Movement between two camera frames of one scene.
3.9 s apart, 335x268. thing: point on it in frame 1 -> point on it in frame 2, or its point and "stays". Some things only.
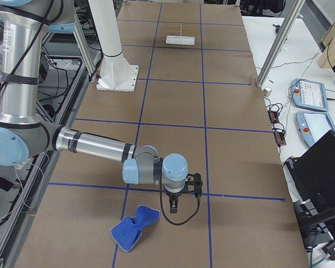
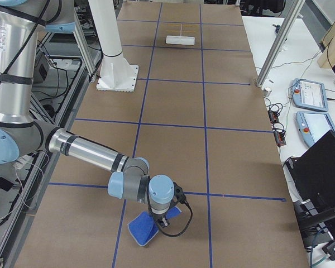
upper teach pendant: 309,94 stays
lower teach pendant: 314,125 stays
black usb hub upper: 273,116 stays
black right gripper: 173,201 -> 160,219
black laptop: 320,172 stays
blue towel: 127,232 -> 143,227
